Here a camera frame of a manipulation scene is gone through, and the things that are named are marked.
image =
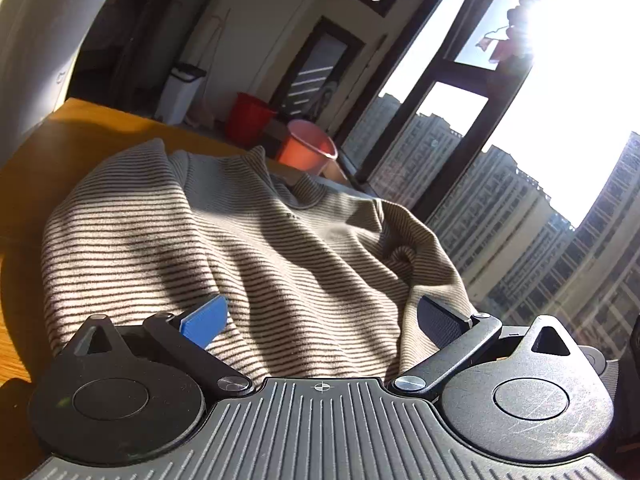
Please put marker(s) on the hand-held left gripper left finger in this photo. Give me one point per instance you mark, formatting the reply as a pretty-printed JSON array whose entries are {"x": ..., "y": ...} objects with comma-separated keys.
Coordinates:
[{"x": 205, "y": 322}]

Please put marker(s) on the white trash bin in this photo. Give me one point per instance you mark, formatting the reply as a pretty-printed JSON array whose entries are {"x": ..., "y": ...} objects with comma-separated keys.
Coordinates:
[{"x": 177, "y": 95}]

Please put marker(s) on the striped beige sweater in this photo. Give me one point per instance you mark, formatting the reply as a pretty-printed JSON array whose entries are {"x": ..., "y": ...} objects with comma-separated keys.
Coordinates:
[{"x": 250, "y": 260}]

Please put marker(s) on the red plastic bucket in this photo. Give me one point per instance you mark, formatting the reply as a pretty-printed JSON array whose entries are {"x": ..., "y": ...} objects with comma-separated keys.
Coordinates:
[{"x": 247, "y": 120}]

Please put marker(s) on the apartment buildings outside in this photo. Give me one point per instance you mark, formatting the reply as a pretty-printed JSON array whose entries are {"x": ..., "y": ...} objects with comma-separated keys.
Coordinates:
[{"x": 525, "y": 240}]

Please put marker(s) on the dark framed glass door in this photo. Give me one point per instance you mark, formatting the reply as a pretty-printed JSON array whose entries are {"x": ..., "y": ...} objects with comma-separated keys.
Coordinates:
[{"x": 312, "y": 67}]

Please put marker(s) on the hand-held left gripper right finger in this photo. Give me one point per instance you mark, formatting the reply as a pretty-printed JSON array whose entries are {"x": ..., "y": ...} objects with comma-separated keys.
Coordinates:
[{"x": 440, "y": 322}]

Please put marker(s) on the white vacuum dock station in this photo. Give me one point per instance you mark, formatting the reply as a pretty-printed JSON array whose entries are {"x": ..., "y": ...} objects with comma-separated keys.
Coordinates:
[{"x": 40, "y": 50}]

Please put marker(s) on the pink plastic bucket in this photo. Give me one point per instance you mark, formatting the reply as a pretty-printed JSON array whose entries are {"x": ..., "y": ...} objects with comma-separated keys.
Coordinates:
[{"x": 305, "y": 152}]

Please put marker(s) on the dark framed window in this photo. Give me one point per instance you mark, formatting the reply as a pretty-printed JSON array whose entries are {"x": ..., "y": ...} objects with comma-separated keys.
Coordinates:
[{"x": 415, "y": 85}]

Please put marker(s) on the hanging red clothes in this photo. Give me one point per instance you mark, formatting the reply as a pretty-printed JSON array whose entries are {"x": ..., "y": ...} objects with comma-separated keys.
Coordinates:
[{"x": 505, "y": 50}]

